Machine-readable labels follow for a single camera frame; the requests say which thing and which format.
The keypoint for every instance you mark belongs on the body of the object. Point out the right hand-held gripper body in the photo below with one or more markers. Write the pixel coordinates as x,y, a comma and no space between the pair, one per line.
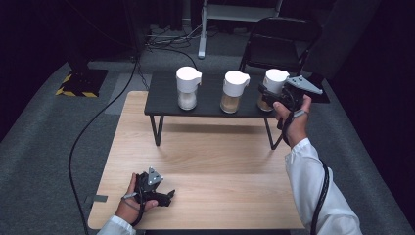
303,84

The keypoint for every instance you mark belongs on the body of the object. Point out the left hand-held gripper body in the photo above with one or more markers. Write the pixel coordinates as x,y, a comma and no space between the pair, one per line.
154,177

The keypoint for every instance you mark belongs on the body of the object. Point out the white-lid jar of brown powder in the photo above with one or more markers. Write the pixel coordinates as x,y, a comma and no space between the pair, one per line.
274,80

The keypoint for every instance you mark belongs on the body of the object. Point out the white-lid jar of beige powder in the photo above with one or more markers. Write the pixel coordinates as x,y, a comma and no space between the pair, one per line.
235,84

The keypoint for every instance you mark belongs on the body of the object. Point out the black shelf with metal legs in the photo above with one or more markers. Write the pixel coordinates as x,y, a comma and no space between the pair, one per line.
208,98

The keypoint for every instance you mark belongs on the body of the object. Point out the white-lid jar of white powder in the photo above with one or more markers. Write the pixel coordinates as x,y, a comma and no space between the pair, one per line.
187,80

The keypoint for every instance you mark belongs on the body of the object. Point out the person's right hand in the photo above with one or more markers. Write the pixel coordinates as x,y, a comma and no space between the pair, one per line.
295,127

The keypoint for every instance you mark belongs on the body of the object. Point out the black folding chair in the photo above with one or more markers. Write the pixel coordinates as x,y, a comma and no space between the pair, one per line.
277,45

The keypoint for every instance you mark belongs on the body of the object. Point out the grey curtain panel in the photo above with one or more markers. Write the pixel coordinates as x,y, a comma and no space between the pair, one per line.
339,39

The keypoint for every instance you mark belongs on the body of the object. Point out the grey tape strip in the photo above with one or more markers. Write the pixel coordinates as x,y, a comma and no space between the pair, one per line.
100,198

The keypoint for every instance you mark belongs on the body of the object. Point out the white metal stand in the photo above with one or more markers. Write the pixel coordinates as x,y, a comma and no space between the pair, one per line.
202,32

